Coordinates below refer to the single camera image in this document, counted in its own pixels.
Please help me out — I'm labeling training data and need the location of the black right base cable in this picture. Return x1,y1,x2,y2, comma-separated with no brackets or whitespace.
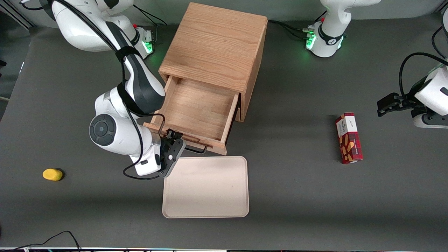
133,3,168,46

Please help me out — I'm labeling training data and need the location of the wooden drawer cabinet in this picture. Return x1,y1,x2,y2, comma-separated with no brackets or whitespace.
158,2,268,122

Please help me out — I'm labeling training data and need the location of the black cable at table edge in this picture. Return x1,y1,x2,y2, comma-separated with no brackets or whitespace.
0,230,82,252

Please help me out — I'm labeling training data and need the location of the red snack box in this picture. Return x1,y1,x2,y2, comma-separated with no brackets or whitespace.
335,112,364,165

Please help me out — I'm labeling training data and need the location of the black left base cable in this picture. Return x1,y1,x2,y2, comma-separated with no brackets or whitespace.
276,23,314,40
268,20,314,32

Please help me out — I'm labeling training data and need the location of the wooden drawer with black handle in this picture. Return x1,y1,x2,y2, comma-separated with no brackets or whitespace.
143,75,242,155

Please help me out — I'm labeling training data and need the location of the aluminium frame profile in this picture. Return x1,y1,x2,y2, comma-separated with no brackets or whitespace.
0,0,35,30

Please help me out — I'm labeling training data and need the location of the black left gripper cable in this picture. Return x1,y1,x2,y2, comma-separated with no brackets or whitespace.
399,52,448,100

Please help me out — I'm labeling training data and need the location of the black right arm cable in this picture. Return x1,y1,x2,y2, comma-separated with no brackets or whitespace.
52,0,167,181

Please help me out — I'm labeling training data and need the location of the beige rectangular tray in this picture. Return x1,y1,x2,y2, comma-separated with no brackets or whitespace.
162,156,250,219

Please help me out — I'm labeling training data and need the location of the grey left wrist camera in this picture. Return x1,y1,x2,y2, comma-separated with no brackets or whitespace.
413,113,448,128

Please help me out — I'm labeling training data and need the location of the yellow foam block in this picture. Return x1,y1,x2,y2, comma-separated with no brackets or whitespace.
42,168,64,182

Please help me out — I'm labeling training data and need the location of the black base cable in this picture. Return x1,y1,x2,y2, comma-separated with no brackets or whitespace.
276,23,314,40
268,20,314,32
133,3,168,46

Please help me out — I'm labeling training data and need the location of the black looped cable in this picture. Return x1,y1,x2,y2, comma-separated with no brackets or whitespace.
432,26,448,59

